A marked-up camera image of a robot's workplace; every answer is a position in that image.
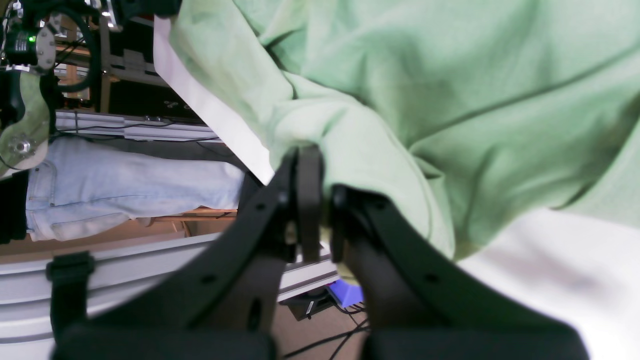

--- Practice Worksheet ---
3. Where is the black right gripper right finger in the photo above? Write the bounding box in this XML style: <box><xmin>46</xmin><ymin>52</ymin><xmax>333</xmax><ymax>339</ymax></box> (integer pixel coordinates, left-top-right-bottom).
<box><xmin>330</xmin><ymin>185</ymin><xmax>590</xmax><ymax>360</ymax></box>

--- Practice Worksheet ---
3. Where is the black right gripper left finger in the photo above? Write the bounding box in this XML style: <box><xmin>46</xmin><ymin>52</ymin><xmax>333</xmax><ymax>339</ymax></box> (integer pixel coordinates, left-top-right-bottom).
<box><xmin>50</xmin><ymin>145</ymin><xmax>323</xmax><ymax>360</ymax></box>

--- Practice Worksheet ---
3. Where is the green polo t-shirt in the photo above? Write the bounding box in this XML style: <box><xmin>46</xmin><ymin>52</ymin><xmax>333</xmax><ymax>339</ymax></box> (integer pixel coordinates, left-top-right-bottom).
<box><xmin>169</xmin><ymin>0</ymin><xmax>640</xmax><ymax>259</ymax></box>

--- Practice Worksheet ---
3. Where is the person leg in jeans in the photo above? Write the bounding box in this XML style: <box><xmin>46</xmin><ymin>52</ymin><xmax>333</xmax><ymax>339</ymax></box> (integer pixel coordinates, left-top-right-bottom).
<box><xmin>22</xmin><ymin>137</ymin><xmax>245</xmax><ymax>242</ymax></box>

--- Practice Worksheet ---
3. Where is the black equipment box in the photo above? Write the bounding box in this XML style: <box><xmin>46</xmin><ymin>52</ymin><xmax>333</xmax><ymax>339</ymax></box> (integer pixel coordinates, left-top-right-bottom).
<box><xmin>91</xmin><ymin>17</ymin><xmax>202</xmax><ymax>125</ymax></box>

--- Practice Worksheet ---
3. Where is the aluminium frame rail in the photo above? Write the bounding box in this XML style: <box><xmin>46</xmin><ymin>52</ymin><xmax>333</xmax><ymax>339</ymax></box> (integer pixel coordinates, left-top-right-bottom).
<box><xmin>0</xmin><ymin>232</ymin><xmax>341</xmax><ymax>360</ymax></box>

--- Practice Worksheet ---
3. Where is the black velcro strap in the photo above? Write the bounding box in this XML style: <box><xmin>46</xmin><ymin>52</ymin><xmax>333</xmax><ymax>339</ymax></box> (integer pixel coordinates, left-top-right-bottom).
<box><xmin>46</xmin><ymin>251</ymin><xmax>96</xmax><ymax>341</ymax></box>

